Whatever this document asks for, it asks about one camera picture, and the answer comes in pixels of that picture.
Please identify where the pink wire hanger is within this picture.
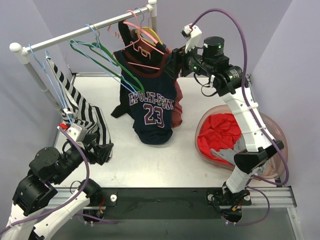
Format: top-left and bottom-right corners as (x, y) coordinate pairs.
(120, 25), (169, 72)

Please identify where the navy maroon-trimmed tank top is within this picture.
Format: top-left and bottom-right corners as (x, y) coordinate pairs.
(114, 50), (177, 145)

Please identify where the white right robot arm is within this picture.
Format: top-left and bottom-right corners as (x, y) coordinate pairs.
(169, 36), (284, 207)

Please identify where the yellow hanger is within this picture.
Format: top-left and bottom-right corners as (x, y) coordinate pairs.
(140, 26), (163, 47)

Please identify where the black tank top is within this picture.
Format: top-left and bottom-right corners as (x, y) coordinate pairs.
(111, 21), (138, 119)

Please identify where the light blue hanger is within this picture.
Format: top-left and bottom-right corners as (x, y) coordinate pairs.
(71, 23), (140, 94)

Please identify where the pink hanger holding black top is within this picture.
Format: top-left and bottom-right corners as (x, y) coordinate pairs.
(123, 21), (163, 45)

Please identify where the green hanger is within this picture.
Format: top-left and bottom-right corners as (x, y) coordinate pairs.
(68, 39), (145, 94)

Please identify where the blue hanger holding striped garment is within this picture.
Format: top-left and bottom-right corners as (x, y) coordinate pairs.
(28, 44), (74, 124)

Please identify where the black white striped garment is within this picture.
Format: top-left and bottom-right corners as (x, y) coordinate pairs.
(45, 56), (112, 145)

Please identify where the red garment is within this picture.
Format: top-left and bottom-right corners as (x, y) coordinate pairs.
(196, 113), (242, 163)

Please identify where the translucent pink laundry basket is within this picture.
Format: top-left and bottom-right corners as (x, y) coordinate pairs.
(194, 104), (288, 180)

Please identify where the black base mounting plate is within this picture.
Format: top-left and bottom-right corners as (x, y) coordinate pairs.
(82, 187), (249, 221)

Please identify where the grey garment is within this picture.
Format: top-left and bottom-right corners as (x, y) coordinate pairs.
(210, 136), (246, 170)

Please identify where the silver clothes rack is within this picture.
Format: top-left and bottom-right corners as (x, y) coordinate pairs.
(9, 0), (158, 113)

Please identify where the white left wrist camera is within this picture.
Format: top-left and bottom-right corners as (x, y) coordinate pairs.
(57, 123), (87, 143)

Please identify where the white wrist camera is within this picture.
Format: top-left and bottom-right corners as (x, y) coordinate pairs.
(57, 123), (87, 143)
(181, 24), (202, 53)

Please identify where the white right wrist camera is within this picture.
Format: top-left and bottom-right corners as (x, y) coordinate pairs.
(181, 24), (202, 53)

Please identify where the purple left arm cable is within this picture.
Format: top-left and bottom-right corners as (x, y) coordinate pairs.
(0, 128), (118, 230)

